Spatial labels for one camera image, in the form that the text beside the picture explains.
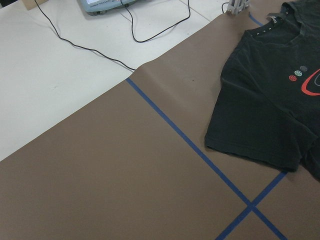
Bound black graphic t-shirt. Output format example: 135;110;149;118
204;0;320;179

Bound brown paper table cover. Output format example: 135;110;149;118
0;0;320;240

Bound light blue teach pendant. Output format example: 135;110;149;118
79;0;136;16

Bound black thin cable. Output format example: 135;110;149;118
33;0;192;72

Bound aluminium frame post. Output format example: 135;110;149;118
226;0;251;16

